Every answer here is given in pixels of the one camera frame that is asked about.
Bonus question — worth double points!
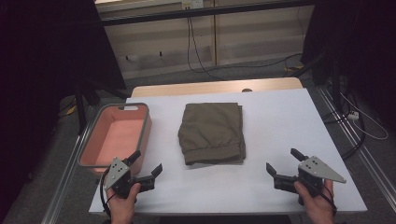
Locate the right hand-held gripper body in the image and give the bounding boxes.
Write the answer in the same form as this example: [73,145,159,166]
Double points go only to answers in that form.
[273,155,347,206]

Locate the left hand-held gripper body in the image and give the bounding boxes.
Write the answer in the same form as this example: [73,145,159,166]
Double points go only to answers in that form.
[103,157,156,200]

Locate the pink basket with grey rim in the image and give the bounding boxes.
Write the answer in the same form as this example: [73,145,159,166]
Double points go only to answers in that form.
[78,103,153,177]

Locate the olive green pants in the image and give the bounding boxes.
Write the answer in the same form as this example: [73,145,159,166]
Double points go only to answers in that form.
[177,102,247,166]

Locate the person's left hand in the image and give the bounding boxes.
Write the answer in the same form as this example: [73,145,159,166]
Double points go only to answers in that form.
[106,182,142,224]

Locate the person's right hand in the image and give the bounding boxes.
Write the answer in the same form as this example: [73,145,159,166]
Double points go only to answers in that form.
[293,179,337,224]

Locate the white table mat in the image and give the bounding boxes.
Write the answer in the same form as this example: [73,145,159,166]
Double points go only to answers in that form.
[88,88,368,217]

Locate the black metal stand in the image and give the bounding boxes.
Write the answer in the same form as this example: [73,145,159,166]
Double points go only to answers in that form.
[74,78,132,135]
[284,50,344,110]

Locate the light wooden table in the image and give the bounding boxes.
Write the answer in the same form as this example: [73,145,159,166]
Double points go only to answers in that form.
[131,77,304,98]

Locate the black curtain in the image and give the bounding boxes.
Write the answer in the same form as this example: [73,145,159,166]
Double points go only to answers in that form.
[300,0,396,133]
[0,0,128,220]

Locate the black horizontal bar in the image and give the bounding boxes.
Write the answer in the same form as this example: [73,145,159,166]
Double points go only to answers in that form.
[100,0,316,27]

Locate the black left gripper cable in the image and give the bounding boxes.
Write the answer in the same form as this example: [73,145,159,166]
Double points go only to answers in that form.
[99,167,114,218]

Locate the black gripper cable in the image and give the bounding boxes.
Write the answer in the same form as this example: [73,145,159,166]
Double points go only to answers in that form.
[320,183,338,217]
[99,167,114,218]

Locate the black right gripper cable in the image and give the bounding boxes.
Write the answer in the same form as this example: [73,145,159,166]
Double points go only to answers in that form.
[320,183,338,217]

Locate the thick black floor cable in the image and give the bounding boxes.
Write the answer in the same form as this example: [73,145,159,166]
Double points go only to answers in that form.
[321,90,367,161]

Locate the aluminium floor rail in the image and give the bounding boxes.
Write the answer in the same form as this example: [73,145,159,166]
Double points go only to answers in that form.
[40,105,101,224]
[317,85,396,203]

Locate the white floor cable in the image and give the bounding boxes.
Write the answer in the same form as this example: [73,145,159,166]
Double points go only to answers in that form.
[340,92,389,141]

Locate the black hanging wall cable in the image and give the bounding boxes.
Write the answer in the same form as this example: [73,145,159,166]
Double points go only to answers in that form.
[186,17,219,80]
[189,17,304,71]

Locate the white wall socket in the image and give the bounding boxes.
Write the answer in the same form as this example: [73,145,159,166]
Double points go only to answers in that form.
[181,0,205,10]

